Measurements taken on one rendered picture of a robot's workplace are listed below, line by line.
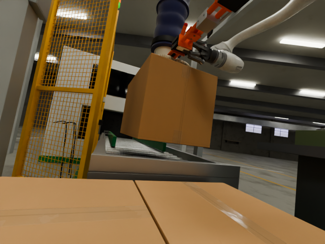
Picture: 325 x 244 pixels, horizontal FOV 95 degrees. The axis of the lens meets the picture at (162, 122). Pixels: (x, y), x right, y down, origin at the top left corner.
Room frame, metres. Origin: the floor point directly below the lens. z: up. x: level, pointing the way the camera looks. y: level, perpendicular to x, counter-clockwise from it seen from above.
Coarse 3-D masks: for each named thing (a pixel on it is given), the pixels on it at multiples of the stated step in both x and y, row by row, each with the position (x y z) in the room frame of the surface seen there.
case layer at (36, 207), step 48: (0, 192) 0.33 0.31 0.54; (48, 192) 0.36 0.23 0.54; (96, 192) 0.39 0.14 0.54; (144, 192) 0.44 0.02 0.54; (192, 192) 0.49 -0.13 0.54; (240, 192) 0.56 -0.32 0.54; (0, 240) 0.21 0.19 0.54; (48, 240) 0.22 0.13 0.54; (96, 240) 0.23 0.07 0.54; (144, 240) 0.25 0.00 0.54; (192, 240) 0.27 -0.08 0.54; (240, 240) 0.28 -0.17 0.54; (288, 240) 0.31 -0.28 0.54
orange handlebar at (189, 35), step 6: (210, 6) 0.51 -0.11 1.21; (216, 6) 0.50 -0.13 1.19; (210, 12) 0.53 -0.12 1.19; (222, 12) 0.52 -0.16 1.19; (192, 30) 0.64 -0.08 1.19; (198, 30) 0.66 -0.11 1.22; (186, 36) 0.68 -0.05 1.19; (192, 36) 0.67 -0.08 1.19; (198, 36) 0.66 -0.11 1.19; (192, 42) 0.72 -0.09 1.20; (168, 54) 0.87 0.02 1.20
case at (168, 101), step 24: (144, 72) 0.73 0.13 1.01; (168, 72) 0.69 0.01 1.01; (192, 72) 0.74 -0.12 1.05; (144, 96) 0.66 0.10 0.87; (168, 96) 0.70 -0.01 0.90; (192, 96) 0.75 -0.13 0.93; (144, 120) 0.66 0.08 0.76; (168, 120) 0.71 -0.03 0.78; (192, 120) 0.76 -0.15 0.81; (192, 144) 0.77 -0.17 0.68
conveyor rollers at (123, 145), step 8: (120, 144) 1.58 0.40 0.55; (128, 144) 1.69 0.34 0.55; (136, 144) 1.90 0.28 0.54; (144, 144) 2.03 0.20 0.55; (112, 152) 1.03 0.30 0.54; (120, 152) 1.05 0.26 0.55; (128, 152) 1.15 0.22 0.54; (136, 152) 1.18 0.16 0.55; (144, 152) 1.21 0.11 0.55; (152, 152) 1.32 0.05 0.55; (160, 152) 1.36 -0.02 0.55; (168, 152) 1.47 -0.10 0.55; (184, 160) 1.12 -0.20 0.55
